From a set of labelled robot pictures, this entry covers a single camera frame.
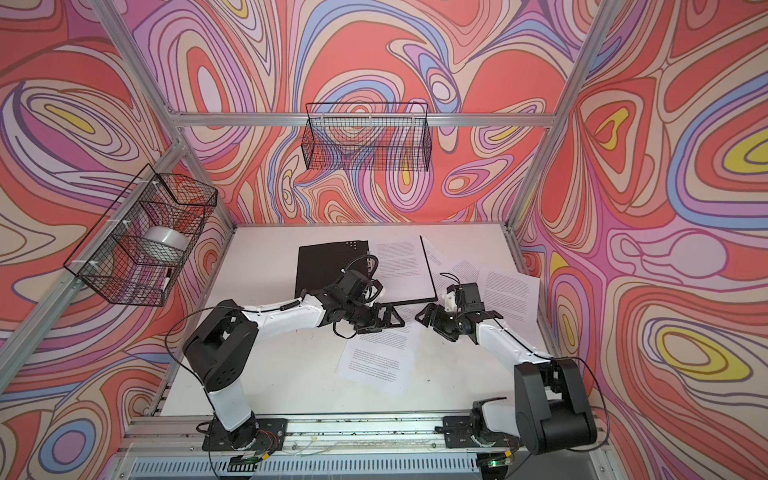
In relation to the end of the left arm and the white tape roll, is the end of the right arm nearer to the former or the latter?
→ the end of the left arm

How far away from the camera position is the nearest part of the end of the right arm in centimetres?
66

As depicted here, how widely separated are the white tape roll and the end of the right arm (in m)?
0.66

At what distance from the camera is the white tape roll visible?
717 millimetres
